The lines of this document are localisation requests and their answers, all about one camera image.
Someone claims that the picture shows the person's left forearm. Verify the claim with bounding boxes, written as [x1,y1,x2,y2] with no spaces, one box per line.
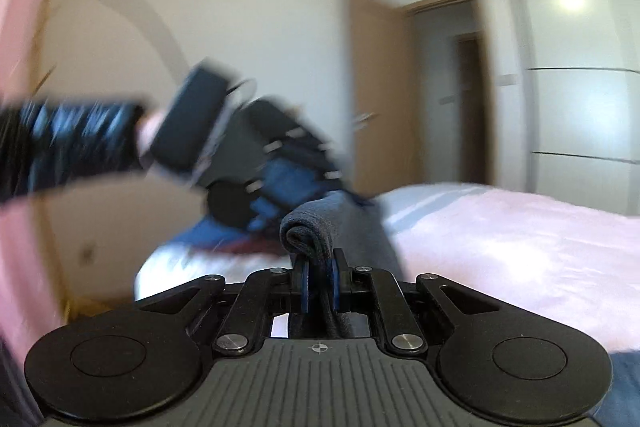
[0,99,168,204]

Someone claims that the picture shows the blue denim cloth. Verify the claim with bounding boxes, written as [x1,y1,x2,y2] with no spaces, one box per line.
[597,351,640,427]

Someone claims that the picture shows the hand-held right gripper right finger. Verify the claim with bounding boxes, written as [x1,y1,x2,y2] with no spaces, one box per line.
[329,248,502,354]

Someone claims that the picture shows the dark grey pants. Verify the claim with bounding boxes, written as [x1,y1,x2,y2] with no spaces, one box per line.
[279,189,407,340]

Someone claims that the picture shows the white wardrobe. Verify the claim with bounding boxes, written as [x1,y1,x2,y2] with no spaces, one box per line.
[497,0,640,219]

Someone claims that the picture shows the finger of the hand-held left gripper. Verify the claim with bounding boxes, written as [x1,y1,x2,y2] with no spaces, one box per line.
[260,99,378,210]
[245,159,331,239]

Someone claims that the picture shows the white bed sheet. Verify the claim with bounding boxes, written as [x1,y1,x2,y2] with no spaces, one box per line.
[134,239,293,304]

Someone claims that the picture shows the wooden door frame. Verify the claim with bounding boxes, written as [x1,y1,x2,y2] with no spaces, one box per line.
[404,0,501,188]

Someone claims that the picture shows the wooden door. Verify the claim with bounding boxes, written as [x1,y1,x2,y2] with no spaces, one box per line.
[344,0,417,208]

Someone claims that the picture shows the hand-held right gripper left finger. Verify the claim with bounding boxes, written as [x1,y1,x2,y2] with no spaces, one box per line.
[135,256,312,355]

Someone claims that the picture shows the pink blanket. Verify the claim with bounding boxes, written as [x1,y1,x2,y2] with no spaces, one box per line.
[377,183,640,355]

